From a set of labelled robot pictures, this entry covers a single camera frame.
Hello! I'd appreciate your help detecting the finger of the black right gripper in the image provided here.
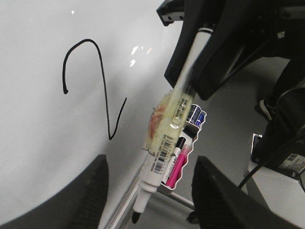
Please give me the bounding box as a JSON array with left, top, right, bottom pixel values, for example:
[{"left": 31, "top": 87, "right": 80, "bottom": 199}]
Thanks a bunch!
[
  {"left": 164, "top": 0, "right": 214, "bottom": 87},
  {"left": 191, "top": 0, "right": 280, "bottom": 101}
]

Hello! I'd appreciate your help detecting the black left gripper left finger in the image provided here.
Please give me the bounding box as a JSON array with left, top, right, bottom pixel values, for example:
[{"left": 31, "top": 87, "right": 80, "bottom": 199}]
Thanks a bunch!
[{"left": 71, "top": 155, "right": 109, "bottom": 229}]

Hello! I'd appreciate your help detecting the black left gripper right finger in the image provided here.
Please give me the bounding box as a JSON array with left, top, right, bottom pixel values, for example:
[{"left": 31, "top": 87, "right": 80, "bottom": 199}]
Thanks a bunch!
[{"left": 192, "top": 156, "right": 305, "bottom": 229}]

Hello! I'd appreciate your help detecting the white black-tip whiteboard marker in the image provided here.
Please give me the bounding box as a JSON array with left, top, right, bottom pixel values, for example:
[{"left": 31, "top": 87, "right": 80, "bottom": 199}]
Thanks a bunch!
[{"left": 132, "top": 29, "right": 213, "bottom": 223}]

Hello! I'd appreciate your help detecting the red pad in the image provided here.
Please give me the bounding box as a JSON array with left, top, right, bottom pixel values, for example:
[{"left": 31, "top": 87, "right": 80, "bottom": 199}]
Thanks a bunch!
[{"left": 142, "top": 90, "right": 195, "bottom": 156}]

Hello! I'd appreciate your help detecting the grey whiteboard marker tray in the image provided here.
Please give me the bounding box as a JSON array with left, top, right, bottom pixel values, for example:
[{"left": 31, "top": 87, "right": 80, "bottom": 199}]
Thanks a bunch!
[{"left": 98, "top": 165, "right": 142, "bottom": 229}]

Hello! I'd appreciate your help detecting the white whiteboard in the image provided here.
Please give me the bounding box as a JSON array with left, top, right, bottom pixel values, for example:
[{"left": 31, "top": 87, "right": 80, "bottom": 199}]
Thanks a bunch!
[{"left": 0, "top": 0, "right": 182, "bottom": 229}]

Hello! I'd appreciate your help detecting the pink marker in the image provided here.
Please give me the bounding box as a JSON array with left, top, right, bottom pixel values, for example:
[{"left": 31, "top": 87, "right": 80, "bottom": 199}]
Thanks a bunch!
[{"left": 165, "top": 145, "right": 190, "bottom": 188}]

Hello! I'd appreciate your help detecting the black capped marker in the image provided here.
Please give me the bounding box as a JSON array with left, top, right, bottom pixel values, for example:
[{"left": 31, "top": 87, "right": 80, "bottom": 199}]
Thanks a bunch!
[{"left": 172, "top": 136, "right": 186, "bottom": 157}]

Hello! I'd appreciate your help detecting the blue marker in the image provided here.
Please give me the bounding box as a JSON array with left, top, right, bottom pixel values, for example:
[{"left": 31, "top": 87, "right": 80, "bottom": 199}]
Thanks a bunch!
[{"left": 186, "top": 104, "right": 206, "bottom": 127}]

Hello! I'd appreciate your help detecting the white corrugated marker holder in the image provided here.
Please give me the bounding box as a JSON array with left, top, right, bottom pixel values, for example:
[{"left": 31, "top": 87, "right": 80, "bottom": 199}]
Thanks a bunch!
[{"left": 157, "top": 104, "right": 207, "bottom": 195}]

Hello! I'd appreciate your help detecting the black cable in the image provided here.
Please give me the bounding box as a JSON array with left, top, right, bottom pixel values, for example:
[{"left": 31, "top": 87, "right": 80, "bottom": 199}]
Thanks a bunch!
[{"left": 238, "top": 135, "right": 305, "bottom": 189}]

